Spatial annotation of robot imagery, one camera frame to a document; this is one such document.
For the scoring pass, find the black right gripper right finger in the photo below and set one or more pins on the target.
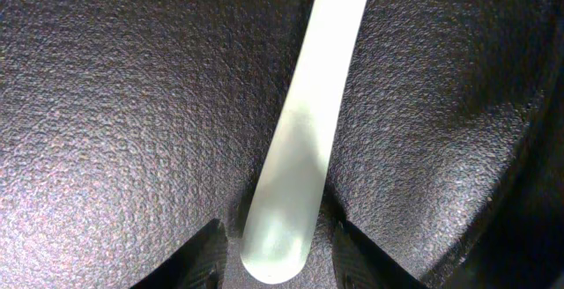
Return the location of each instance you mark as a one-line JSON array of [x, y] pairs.
[[359, 264]]

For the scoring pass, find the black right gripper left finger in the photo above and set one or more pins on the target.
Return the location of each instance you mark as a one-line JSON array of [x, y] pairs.
[[198, 264]]

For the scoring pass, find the black round tray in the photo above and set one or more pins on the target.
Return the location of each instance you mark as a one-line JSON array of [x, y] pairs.
[[128, 125]]

